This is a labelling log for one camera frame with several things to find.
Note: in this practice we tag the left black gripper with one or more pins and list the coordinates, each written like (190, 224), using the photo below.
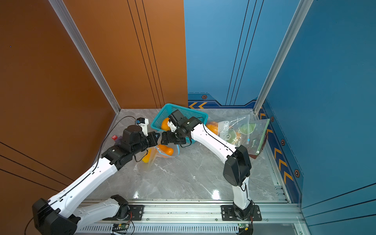
(153, 140)

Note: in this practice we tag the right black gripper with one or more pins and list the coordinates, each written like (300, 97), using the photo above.
(169, 140)

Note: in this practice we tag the smooth orange basket mango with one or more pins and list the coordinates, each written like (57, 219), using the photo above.
(164, 125)

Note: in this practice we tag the slim yellow mango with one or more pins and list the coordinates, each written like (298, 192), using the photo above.
(147, 156)

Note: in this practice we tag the clear green-zip bag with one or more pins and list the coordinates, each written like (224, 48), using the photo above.
(258, 130)

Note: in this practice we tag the yellow top mango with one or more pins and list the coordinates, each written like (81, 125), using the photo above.
(166, 150)

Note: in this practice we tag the clear blue-zip bag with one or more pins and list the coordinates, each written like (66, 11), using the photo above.
(235, 130)

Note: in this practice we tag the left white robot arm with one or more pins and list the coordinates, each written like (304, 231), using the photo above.
(61, 215)

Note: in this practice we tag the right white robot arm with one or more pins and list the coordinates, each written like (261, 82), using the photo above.
(236, 160)

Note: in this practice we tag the purple block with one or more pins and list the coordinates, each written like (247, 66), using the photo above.
(118, 140)

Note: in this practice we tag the dark red metronome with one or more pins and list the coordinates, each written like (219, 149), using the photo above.
(254, 156)

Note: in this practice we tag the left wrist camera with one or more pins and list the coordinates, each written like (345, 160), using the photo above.
(132, 135)

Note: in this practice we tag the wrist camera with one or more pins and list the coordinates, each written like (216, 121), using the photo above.
(132, 135)
(177, 117)

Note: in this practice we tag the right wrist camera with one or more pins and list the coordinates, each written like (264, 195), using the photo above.
(177, 117)

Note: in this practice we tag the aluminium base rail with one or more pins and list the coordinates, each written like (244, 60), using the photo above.
(189, 217)

